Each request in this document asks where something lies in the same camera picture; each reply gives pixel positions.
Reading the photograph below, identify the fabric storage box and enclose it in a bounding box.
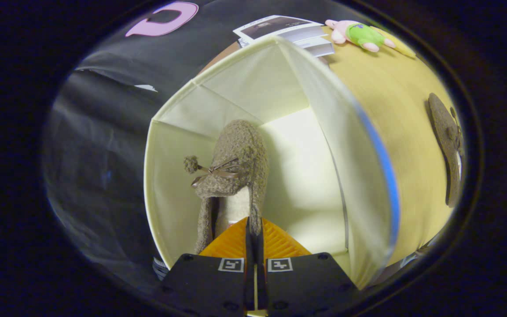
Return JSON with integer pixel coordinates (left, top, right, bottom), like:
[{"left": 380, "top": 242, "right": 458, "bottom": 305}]
[{"left": 143, "top": 36, "right": 400, "bottom": 291}]

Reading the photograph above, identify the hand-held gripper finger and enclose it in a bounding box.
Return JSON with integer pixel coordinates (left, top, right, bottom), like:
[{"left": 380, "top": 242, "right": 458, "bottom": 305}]
[
  {"left": 154, "top": 216, "right": 255, "bottom": 317},
  {"left": 256, "top": 217, "right": 360, "bottom": 317}
]

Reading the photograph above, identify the green and pink plush toy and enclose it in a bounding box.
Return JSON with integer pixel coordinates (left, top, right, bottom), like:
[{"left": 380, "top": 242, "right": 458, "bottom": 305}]
[{"left": 325, "top": 19, "right": 396, "bottom": 53}]

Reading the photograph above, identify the plain white book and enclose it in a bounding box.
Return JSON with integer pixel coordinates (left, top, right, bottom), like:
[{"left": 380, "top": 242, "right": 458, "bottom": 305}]
[{"left": 238, "top": 26, "right": 335, "bottom": 58}]

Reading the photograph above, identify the yellow plush cushion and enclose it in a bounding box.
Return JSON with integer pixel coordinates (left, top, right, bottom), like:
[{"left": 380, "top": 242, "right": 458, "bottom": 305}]
[{"left": 370, "top": 26, "right": 417, "bottom": 58}]

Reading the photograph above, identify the brown fuzzy shoe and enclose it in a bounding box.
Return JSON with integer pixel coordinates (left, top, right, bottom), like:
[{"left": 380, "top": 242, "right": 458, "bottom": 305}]
[
  {"left": 184, "top": 120, "right": 269, "bottom": 255},
  {"left": 427, "top": 92, "right": 465, "bottom": 208}
]

